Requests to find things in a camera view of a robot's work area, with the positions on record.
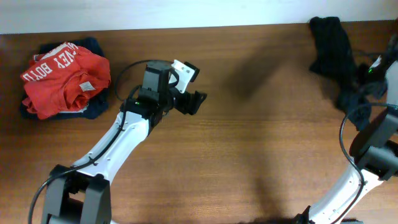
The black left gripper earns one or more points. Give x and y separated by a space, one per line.
191 101

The dark green t-shirt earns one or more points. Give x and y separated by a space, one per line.
335 61

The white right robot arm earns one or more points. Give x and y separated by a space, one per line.
372 161

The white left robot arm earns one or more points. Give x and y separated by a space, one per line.
81 193

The navy blue folded garment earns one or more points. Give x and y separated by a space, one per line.
96 105

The red printed t-shirt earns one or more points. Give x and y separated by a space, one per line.
64 79

